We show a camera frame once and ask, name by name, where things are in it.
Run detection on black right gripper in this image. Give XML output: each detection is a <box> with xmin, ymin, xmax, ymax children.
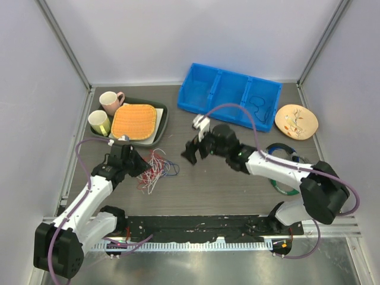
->
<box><xmin>182</xmin><ymin>126</ymin><xmax>229</xmax><ymax>164</ymax></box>

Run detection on red thin wire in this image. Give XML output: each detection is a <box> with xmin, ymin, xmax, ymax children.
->
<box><xmin>135</xmin><ymin>150</ymin><xmax>172</xmax><ymax>191</ymax></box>

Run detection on white thin wire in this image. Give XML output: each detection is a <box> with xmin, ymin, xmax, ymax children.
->
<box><xmin>139</xmin><ymin>147</ymin><xmax>170</xmax><ymax>196</ymax></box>

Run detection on dark blue thin wire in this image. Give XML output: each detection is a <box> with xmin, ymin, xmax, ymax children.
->
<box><xmin>161</xmin><ymin>160</ymin><xmax>181</xmax><ymax>178</ymax></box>

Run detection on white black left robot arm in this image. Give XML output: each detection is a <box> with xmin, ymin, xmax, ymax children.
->
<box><xmin>33</xmin><ymin>142</ymin><xmax>151</xmax><ymax>284</ymax></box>

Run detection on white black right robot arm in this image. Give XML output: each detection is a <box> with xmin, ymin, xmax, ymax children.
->
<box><xmin>181</xmin><ymin>124</ymin><xmax>349</xmax><ymax>235</ymax></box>

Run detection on dark green plastic tray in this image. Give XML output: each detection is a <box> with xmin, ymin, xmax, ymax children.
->
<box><xmin>90</xmin><ymin>98</ymin><xmax>169</xmax><ymax>147</ymax></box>

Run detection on orange woven mat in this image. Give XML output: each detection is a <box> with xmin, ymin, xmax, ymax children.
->
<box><xmin>110</xmin><ymin>103</ymin><xmax>157</xmax><ymax>141</ymax></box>

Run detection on blue three-compartment plastic bin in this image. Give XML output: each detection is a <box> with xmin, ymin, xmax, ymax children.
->
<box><xmin>177</xmin><ymin>63</ymin><xmax>282</xmax><ymax>132</ymax></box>

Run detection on yellow green ceramic mug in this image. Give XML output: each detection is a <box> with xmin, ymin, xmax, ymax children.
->
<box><xmin>88</xmin><ymin>110</ymin><xmax>111</xmax><ymax>137</ymax></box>

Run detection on pink ceramic mug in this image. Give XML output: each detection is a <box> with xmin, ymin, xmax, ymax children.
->
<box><xmin>99</xmin><ymin>91</ymin><xmax>125</xmax><ymax>116</ymax></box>

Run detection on beige decorated ceramic plate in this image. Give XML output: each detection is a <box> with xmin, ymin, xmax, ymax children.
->
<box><xmin>274</xmin><ymin>104</ymin><xmax>319</xmax><ymax>141</ymax></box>

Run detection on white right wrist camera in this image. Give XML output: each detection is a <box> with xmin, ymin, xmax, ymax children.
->
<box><xmin>192</xmin><ymin>114</ymin><xmax>210</xmax><ymax>142</ymax></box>

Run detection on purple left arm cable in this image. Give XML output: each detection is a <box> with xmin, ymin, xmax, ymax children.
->
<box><xmin>47</xmin><ymin>138</ymin><xmax>155</xmax><ymax>284</ymax></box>

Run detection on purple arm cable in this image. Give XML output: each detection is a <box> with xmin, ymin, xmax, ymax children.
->
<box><xmin>204</xmin><ymin>103</ymin><xmax>360</xmax><ymax>259</ymax></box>
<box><xmin>47</xmin><ymin>138</ymin><xmax>155</xmax><ymax>284</ymax></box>

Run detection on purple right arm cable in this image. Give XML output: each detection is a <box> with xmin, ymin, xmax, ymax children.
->
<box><xmin>204</xmin><ymin>103</ymin><xmax>360</xmax><ymax>259</ymax></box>

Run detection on blue wire coil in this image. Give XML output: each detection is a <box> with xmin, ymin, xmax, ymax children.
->
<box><xmin>268</xmin><ymin>142</ymin><xmax>299</xmax><ymax>163</ymax></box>

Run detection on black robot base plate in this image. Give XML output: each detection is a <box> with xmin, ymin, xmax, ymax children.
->
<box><xmin>126</xmin><ymin>215</ymin><xmax>304</xmax><ymax>243</ymax></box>

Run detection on black wire coil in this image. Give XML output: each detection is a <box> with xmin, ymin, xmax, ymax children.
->
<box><xmin>265</xmin><ymin>143</ymin><xmax>295</xmax><ymax>160</ymax></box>

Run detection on slotted cable duct rail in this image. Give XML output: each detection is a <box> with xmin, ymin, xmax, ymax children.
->
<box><xmin>91</xmin><ymin>240</ymin><xmax>274</xmax><ymax>253</ymax></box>

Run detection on aluminium frame post left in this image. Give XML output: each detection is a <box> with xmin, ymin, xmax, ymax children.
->
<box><xmin>36</xmin><ymin>0</ymin><xmax>92</xmax><ymax>90</ymax></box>

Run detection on aluminium frame post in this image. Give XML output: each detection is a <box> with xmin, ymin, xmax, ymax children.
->
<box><xmin>36</xmin><ymin>0</ymin><xmax>92</xmax><ymax>90</ymax></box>
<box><xmin>297</xmin><ymin>0</ymin><xmax>352</xmax><ymax>87</ymax></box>

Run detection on aluminium frame post right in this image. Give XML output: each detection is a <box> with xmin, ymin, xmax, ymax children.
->
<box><xmin>297</xmin><ymin>0</ymin><xmax>352</xmax><ymax>87</ymax></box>

